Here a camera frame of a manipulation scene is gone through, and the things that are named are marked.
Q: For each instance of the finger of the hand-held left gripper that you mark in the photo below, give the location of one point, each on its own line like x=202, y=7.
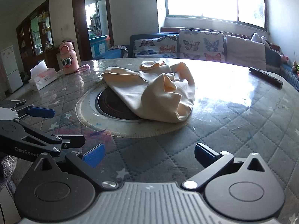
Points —
x=43, y=112
x=70, y=141

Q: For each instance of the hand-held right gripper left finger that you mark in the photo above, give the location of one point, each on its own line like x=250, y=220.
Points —
x=94, y=155

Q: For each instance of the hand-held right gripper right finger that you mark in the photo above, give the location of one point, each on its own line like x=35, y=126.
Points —
x=203, y=155

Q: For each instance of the cream garment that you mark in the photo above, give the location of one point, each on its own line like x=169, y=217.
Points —
x=158, y=98

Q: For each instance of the grey cloth on sofa arm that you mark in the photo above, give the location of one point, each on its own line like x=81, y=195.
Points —
x=120, y=49

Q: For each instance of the person's left hand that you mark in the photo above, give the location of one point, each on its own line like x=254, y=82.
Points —
x=7, y=168

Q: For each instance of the tissue pack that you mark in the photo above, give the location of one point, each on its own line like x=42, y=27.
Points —
x=44, y=77

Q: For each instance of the white refrigerator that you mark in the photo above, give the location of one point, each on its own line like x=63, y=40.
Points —
x=10, y=72

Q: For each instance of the round black induction cooktop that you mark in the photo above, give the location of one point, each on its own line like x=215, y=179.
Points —
x=109, y=107

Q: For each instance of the wooden display cabinet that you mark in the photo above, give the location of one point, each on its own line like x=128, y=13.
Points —
x=52, y=58

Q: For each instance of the pink cartoon water bottle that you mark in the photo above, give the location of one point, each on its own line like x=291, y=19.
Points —
x=67, y=60

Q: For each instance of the blue cabinet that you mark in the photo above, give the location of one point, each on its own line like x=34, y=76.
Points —
x=99, y=46

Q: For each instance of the blue sofa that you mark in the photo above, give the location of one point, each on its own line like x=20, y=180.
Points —
x=109, y=53

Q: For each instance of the black remote control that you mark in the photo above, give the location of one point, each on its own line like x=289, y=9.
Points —
x=266, y=77

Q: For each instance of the butterfly print sofa cushion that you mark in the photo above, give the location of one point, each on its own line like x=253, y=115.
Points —
x=154, y=46
x=201, y=44

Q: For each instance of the beige sofa cushion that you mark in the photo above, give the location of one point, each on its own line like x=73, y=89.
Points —
x=245, y=51

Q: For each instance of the pink plush toy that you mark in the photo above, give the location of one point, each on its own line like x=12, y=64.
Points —
x=283, y=58

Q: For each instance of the white plush toy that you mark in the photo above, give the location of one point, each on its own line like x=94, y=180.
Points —
x=257, y=37

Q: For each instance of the window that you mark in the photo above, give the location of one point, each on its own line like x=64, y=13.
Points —
x=210, y=0

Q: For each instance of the dark wooden door frame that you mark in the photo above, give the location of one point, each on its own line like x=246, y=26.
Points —
x=78, y=28

